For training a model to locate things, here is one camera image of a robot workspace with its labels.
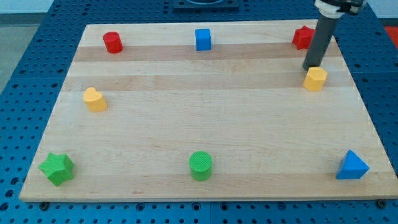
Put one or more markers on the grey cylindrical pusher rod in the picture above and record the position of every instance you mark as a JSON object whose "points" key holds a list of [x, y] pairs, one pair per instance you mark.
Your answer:
{"points": [[323, 33]]}

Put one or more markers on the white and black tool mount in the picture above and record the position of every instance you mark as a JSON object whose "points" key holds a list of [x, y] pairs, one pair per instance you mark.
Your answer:
{"points": [[334, 9]]}

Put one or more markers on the yellow heart block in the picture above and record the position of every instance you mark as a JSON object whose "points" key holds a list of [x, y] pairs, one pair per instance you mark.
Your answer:
{"points": [[94, 100]]}

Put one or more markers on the red star block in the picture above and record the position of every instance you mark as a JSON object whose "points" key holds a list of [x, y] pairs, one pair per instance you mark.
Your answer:
{"points": [[303, 37]]}

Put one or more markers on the yellow hexagon block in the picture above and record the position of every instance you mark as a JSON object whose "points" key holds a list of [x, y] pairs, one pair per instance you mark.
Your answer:
{"points": [[315, 79]]}

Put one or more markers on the blue cube block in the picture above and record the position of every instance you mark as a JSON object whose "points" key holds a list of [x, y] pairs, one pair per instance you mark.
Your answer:
{"points": [[203, 39]]}

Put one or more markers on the wooden board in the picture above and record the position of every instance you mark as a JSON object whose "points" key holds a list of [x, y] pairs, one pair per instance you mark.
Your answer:
{"points": [[243, 102]]}

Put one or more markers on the blue triangle block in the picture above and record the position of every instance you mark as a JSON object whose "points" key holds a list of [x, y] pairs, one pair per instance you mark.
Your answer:
{"points": [[351, 167]]}

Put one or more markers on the green cylinder block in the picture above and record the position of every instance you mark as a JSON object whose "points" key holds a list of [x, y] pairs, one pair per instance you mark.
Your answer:
{"points": [[200, 164]]}

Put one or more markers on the red cylinder block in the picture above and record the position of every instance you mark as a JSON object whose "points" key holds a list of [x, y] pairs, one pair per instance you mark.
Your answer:
{"points": [[113, 42]]}

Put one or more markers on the green star block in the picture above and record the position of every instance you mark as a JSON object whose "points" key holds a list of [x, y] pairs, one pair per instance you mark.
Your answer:
{"points": [[58, 168]]}

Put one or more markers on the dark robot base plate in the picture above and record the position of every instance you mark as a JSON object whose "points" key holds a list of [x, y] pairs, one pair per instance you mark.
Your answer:
{"points": [[203, 5]]}

